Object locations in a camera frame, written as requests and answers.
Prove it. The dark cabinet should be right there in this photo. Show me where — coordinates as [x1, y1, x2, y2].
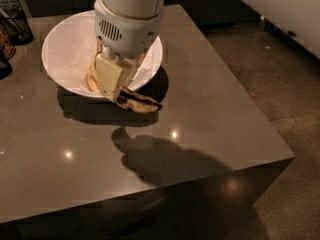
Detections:
[24, 0, 259, 26]

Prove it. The brown object at left edge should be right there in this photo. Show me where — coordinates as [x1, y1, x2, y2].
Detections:
[0, 25, 16, 80]

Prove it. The black wire basket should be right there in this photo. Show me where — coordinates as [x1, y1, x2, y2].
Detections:
[0, 8, 34, 45]

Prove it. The spotted banana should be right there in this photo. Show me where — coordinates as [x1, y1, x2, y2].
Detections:
[86, 57, 99, 93]
[116, 86, 162, 113]

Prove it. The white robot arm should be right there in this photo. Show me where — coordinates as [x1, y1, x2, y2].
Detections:
[94, 0, 320, 61]

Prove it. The white paper liner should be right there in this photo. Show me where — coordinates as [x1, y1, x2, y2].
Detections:
[65, 14, 163, 97]

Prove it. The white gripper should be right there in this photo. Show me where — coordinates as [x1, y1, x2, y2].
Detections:
[94, 0, 162, 102]

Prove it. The white bowl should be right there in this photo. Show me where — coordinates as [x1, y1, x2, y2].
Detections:
[41, 9, 164, 100]

